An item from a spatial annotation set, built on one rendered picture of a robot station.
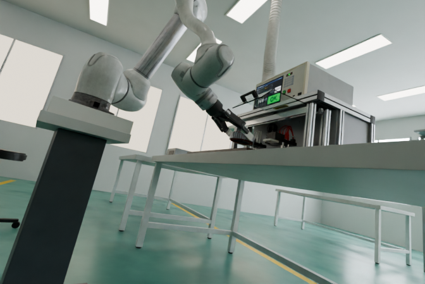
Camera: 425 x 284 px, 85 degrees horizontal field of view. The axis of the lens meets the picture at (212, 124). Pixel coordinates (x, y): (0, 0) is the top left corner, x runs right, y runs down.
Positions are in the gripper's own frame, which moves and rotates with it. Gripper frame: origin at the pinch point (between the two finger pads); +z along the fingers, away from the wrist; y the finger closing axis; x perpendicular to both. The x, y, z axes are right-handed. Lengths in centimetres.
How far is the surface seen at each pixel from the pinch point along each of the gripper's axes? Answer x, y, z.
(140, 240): -70, -119, 33
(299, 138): 28.9, -5.7, 30.4
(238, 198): 12, -118, 88
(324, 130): 25.8, 15.3, 24.7
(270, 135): 15.4, -5.2, 14.5
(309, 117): 24.0, 15.0, 14.2
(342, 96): 62, 6, 32
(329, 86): 58, 6, 21
